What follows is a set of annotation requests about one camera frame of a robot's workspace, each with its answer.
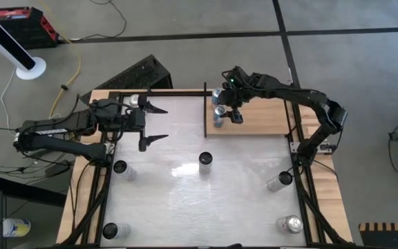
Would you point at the black shelf post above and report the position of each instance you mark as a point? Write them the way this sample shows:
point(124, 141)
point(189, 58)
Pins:
point(205, 117)

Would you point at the silver Diet Coke can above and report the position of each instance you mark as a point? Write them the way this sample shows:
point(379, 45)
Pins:
point(293, 224)
point(134, 100)

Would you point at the black perforated box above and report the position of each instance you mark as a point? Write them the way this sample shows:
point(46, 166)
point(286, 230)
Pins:
point(133, 77)

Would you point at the Celsius can with orange print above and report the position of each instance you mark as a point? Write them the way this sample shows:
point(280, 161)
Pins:
point(282, 180)

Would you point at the black power adapter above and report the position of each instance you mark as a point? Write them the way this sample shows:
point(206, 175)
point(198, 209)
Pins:
point(58, 169)

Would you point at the black metal table frame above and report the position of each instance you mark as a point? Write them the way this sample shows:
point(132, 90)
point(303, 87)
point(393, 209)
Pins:
point(178, 93)

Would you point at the Celsius Peach Vibe can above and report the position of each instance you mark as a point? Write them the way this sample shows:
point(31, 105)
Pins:
point(205, 164)

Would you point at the silver mounting bracket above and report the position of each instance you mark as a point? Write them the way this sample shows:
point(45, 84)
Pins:
point(295, 147)

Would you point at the black-topped silver Celsius can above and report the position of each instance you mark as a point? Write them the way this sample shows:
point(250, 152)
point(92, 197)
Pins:
point(110, 230)

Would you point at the wooden shelf board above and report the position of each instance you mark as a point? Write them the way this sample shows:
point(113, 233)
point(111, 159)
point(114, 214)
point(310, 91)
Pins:
point(268, 117)

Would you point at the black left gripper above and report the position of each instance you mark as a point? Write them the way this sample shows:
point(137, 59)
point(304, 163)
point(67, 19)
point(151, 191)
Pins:
point(135, 121)

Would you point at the Celsius can with red print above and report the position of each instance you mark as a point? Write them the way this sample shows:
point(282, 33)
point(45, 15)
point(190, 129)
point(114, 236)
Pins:
point(120, 167)

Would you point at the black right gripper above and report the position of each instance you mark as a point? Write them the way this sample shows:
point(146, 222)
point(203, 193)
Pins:
point(240, 88)

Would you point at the white stand with round base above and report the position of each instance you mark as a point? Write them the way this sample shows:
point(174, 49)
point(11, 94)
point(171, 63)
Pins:
point(31, 69)

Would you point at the red and black toolbox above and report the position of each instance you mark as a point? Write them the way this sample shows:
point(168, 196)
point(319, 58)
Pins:
point(23, 31)

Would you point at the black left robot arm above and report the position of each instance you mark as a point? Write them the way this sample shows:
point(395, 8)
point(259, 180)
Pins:
point(64, 147)

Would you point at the white and yellow canister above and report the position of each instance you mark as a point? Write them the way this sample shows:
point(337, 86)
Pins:
point(16, 227)

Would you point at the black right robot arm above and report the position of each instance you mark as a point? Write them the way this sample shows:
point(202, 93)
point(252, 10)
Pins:
point(295, 93)

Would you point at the blue Red Bull can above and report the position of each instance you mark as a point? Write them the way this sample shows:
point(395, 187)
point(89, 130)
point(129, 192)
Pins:
point(218, 117)
point(215, 96)

